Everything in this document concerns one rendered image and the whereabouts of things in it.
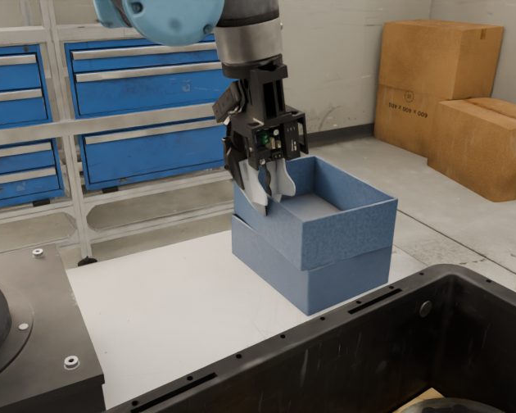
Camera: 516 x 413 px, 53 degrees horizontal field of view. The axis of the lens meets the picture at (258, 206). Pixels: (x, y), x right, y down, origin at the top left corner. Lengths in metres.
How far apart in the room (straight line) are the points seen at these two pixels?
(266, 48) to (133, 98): 1.52
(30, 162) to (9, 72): 0.33
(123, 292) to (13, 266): 0.17
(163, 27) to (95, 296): 0.46
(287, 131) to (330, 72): 2.95
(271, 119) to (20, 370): 0.35
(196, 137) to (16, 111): 0.69
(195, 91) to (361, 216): 1.55
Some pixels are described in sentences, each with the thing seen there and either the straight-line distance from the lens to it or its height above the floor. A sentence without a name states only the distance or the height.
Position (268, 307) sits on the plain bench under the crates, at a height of 0.70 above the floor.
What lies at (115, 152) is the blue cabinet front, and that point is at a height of 0.46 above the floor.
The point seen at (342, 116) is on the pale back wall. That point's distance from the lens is 3.69.
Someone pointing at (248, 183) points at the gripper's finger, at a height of 0.86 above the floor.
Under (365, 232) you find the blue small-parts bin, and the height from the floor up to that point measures 0.80.
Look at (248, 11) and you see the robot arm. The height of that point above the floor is 1.08.
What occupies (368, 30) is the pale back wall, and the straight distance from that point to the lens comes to 3.69.
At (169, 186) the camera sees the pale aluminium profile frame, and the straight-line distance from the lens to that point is 2.20.
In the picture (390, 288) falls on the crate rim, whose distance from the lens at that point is 0.35.
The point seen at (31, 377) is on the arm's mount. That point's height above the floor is 0.80.
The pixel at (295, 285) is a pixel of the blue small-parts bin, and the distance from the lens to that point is 0.69.
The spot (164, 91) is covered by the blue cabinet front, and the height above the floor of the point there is 0.68.
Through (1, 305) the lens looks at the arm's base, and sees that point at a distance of 0.54.
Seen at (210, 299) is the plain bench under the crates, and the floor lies 0.70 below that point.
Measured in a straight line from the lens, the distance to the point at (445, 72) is 3.36.
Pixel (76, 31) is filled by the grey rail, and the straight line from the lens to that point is 1.97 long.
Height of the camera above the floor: 1.12
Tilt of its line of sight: 25 degrees down
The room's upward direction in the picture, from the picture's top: straight up
